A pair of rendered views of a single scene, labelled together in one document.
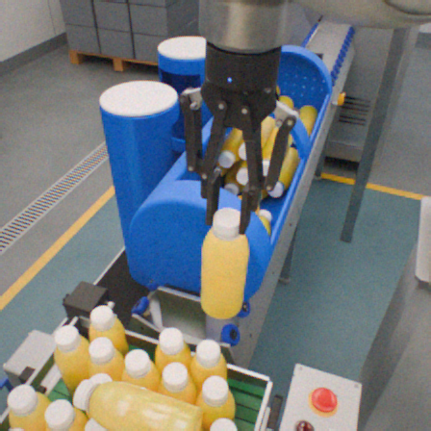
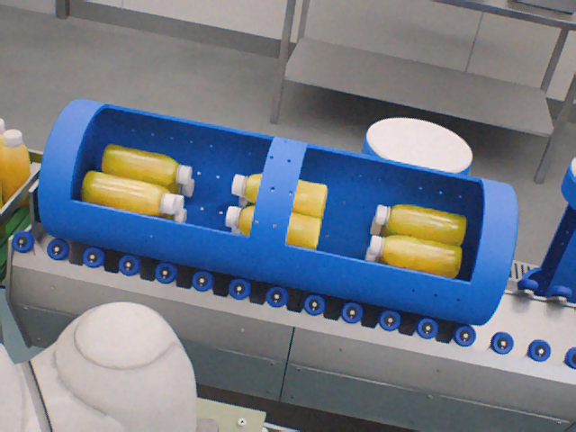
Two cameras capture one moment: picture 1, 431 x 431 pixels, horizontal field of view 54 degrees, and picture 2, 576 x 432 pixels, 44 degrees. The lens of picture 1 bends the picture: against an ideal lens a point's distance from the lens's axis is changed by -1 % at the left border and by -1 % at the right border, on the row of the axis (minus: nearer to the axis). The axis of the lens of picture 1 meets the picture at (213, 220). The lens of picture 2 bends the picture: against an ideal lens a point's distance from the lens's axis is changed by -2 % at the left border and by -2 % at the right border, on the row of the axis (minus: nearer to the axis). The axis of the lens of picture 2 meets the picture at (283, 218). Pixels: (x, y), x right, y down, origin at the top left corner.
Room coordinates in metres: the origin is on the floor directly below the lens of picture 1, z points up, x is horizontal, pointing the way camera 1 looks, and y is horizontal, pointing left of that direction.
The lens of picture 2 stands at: (0.67, -1.25, 1.90)
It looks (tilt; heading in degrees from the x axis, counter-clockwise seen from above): 35 degrees down; 73
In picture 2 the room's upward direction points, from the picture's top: 10 degrees clockwise
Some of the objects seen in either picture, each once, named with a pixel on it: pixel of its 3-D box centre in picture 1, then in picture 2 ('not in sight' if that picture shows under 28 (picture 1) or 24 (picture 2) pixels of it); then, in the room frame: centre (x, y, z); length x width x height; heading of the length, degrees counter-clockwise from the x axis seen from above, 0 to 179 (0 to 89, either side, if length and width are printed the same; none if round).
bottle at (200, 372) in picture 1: (208, 379); not in sight; (0.40, 0.01, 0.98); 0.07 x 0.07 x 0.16
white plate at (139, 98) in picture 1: (139, 97); (418, 145); (1.46, 0.27, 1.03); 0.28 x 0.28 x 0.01
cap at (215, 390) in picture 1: (215, 390); not in sight; (0.33, 0.00, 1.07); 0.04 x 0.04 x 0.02
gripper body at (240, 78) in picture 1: (240, 85); not in sight; (0.43, -0.03, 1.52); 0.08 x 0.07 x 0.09; 69
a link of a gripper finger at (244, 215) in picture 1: (246, 207); not in sight; (0.42, -0.04, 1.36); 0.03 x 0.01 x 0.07; 159
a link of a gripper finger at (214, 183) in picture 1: (213, 198); not in sight; (0.44, 0.00, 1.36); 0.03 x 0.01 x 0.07; 159
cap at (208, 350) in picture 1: (208, 352); not in sight; (0.40, 0.01, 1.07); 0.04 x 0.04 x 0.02
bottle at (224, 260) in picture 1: (224, 267); not in sight; (0.43, -0.02, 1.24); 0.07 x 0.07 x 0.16
